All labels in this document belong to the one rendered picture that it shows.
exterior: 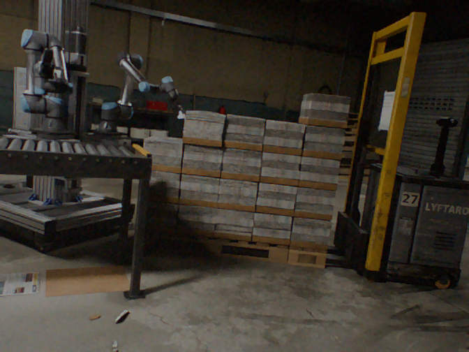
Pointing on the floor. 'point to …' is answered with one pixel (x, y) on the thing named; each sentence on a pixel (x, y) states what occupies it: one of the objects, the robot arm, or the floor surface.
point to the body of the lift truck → (422, 225)
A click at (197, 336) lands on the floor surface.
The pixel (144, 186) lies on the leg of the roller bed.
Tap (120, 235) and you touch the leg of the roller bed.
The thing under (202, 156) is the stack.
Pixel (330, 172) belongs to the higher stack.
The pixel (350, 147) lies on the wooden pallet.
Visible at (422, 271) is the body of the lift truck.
